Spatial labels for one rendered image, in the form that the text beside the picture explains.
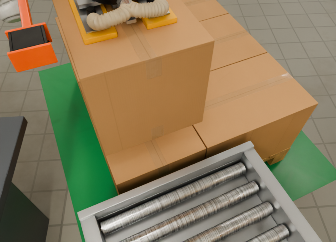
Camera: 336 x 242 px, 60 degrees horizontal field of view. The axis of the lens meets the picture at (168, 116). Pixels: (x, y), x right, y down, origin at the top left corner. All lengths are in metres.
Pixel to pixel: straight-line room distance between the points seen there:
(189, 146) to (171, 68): 0.46
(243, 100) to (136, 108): 0.64
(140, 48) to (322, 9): 2.63
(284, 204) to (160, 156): 0.49
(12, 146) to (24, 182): 0.84
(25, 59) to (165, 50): 0.37
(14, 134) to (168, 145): 0.58
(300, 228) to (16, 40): 0.99
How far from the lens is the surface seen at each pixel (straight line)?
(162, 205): 1.12
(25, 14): 0.80
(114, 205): 1.06
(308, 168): 1.98
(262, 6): 3.14
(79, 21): 0.96
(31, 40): 0.68
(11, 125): 1.18
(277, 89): 1.52
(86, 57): 0.85
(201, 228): 1.16
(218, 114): 1.35
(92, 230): 1.07
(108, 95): 0.86
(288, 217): 1.13
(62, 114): 2.14
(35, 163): 1.98
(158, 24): 0.92
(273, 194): 1.14
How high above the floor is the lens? 1.59
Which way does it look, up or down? 53 degrees down
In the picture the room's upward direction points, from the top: straight up
